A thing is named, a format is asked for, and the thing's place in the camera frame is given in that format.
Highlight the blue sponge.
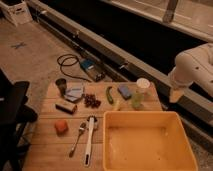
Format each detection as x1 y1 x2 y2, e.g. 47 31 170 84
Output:
118 85 132 100

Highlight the blue power supply box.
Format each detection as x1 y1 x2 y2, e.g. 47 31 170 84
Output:
80 59 105 82

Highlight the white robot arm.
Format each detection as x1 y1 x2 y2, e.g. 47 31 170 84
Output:
168 43 213 103

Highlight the metal spoon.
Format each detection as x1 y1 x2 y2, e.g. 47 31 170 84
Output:
69 122 86 158

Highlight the white cardboard box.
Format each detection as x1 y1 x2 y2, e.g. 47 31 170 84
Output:
0 0 32 26

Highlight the yellow plastic bin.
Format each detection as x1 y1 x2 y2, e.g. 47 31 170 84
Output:
103 111 198 171

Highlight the white paper cup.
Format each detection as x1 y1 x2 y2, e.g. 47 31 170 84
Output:
136 78 151 94

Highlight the black cable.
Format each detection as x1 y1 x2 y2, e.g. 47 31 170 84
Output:
56 53 92 83

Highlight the black chair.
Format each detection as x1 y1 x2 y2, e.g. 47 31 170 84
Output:
0 68 38 171

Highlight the bunch of purple grapes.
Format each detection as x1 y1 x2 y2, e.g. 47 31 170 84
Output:
84 94 101 108

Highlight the blue grey cloth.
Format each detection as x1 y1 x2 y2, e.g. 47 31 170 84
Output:
64 85 84 102

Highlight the dark metal cup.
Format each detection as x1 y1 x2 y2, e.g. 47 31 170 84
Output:
55 78 67 96

